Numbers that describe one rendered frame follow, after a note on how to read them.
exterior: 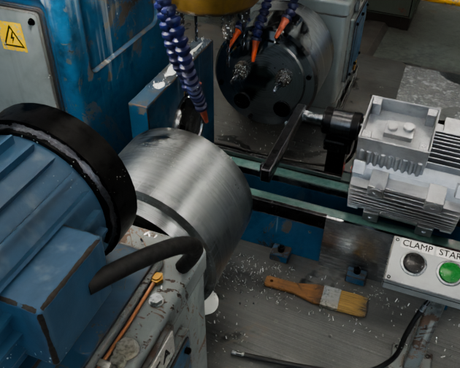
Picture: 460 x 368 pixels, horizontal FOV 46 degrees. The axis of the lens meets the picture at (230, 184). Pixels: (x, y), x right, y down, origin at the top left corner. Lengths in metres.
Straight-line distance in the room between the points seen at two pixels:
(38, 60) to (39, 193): 0.54
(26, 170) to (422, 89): 1.23
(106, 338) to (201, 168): 0.32
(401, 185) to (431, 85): 0.64
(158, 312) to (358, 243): 0.57
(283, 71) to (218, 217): 0.53
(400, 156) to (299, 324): 0.36
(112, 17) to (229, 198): 0.44
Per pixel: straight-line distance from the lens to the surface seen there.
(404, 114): 1.04
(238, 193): 0.85
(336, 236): 1.09
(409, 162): 0.98
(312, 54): 1.24
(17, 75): 1.07
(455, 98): 1.57
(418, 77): 1.63
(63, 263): 0.47
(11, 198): 0.49
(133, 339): 0.60
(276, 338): 1.03
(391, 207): 1.04
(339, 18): 1.41
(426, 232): 1.07
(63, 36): 0.96
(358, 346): 1.05
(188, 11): 0.92
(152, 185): 0.76
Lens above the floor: 1.65
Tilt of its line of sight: 40 degrees down
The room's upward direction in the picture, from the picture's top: 1 degrees clockwise
